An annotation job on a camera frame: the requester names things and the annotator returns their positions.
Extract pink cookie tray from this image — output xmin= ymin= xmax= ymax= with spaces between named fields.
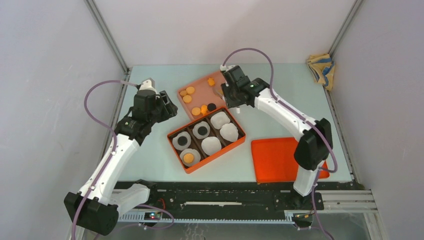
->
xmin=176 ymin=70 xmax=226 ymax=121

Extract black sandwich cookie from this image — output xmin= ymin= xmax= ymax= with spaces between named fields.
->
xmin=197 ymin=126 xmax=209 ymax=136
xmin=177 ymin=136 xmax=188 ymax=146
xmin=207 ymin=103 xmax=217 ymax=112

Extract orange cookie box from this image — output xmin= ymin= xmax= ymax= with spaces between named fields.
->
xmin=167 ymin=107 xmax=246 ymax=174

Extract metal tongs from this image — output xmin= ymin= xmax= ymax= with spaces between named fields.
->
xmin=213 ymin=87 xmax=241 ymax=114

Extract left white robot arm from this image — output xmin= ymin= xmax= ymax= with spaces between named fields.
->
xmin=64 ymin=89 xmax=178 ymax=236

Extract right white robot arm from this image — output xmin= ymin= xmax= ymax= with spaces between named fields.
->
xmin=220 ymin=65 xmax=333 ymax=209

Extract orange fish cookie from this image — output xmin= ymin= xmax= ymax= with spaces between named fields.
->
xmin=207 ymin=77 xmax=216 ymax=87
xmin=200 ymin=104 xmax=208 ymax=116

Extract white paper cup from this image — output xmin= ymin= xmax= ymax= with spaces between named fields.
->
xmin=210 ymin=111 xmax=231 ymax=130
xmin=192 ymin=121 xmax=211 ymax=140
xmin=201 ymin=136 xmax=222 ymax=156
xmin=180 ymin=148 xmax=202 ymax=168
xmin=219 ymin=122 xmax=239 ymax=143
xmin=172 ymin=131 xmax=192 ymax=151

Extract orange box lid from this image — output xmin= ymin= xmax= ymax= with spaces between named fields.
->
xmin=250 ymin=136 xmax=331 ymax=184

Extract yellow blue cloth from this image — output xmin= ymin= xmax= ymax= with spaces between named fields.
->
xmin=306 ymin=53 xmax=336 ymax=91

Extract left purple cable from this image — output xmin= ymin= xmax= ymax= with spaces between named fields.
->
xmin=71 ymin=79 xmax=138 ymax=240

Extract purple cable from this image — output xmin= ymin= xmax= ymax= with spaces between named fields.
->
xmin=222 ymin=47 xmax=339 ymax=239
xmin=71 ymin=79 xmax=138 ymax=240

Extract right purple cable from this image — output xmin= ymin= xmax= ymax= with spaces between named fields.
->
xmin=222 ymin=47 xmax=339 ymax=239

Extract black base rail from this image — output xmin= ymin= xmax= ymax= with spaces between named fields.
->
xmin=126 ymin=181 xmax=325 ymax=221

